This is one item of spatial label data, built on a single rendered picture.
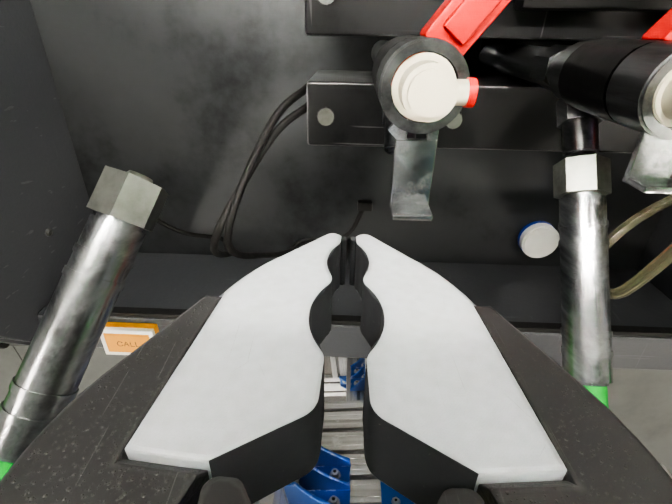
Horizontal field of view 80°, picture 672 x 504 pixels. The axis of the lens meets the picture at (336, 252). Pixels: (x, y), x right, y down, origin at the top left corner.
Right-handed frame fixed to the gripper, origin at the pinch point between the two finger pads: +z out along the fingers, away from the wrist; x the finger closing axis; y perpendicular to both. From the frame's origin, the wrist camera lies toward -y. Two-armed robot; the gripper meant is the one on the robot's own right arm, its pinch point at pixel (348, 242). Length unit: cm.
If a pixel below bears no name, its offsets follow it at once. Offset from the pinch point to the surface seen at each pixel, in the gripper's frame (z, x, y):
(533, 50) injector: 13.6, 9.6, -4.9
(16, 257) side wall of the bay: 18.3, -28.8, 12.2
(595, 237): 4.1, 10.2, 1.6
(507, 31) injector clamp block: 14.7, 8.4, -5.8
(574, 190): 5.5, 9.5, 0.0
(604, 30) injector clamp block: 14.7, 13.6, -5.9
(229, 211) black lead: 10.6, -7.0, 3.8
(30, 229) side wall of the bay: 20.8, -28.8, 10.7
